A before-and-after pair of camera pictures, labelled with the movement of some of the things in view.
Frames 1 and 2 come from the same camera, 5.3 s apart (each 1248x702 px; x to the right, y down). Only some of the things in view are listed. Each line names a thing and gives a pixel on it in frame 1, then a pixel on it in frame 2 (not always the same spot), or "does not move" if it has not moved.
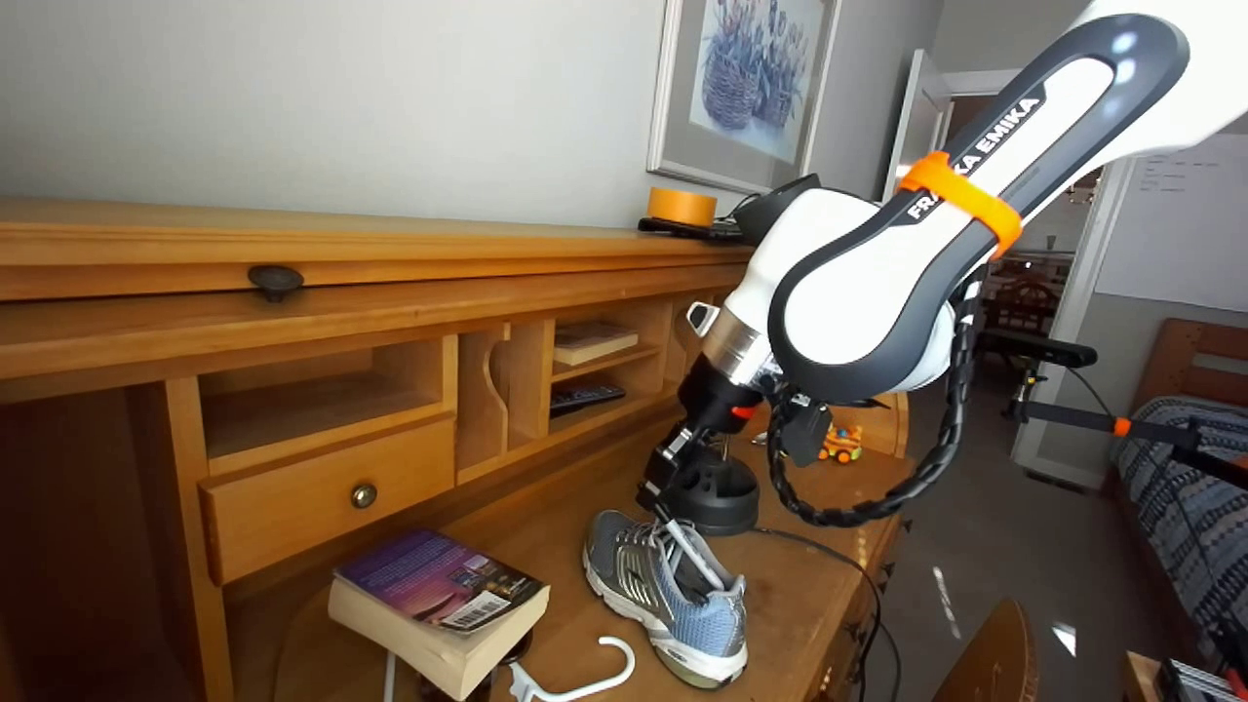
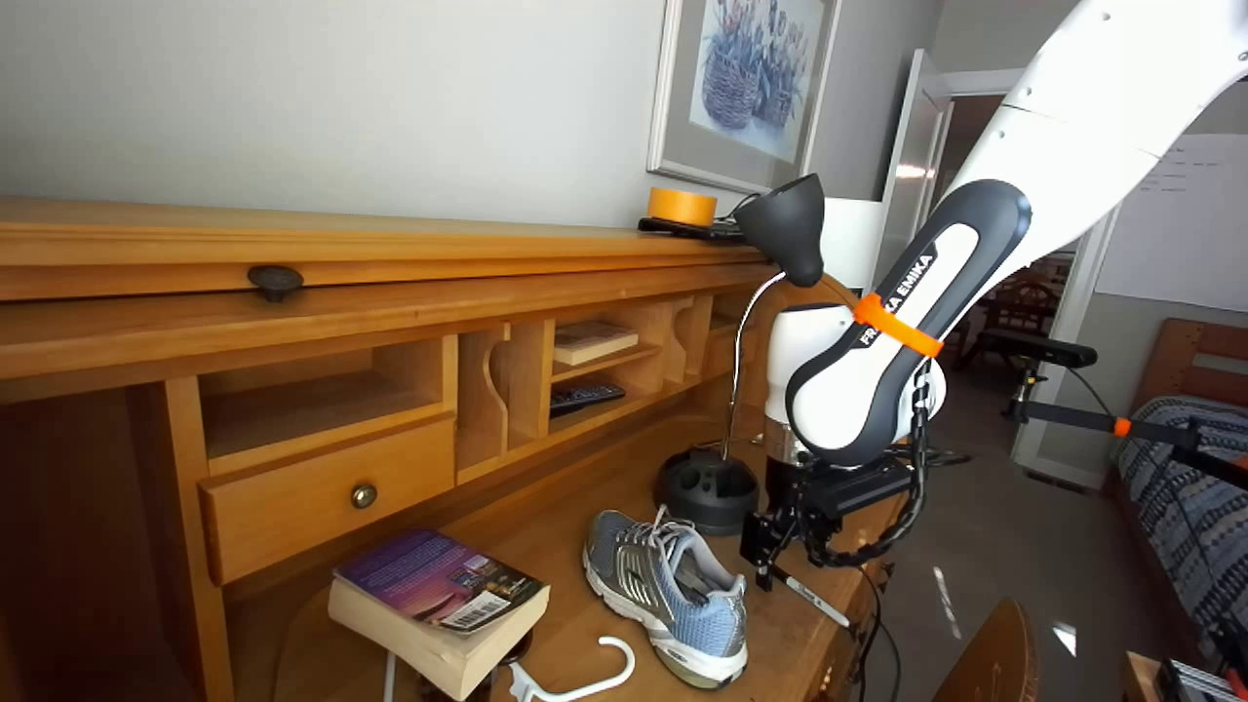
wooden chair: (997, 660) does not move
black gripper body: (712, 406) -> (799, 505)
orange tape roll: (696, 209) does not move
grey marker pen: (678, 534) -> (817, 604)
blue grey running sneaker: (698, 631) does not move
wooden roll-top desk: (210, 410) does not move
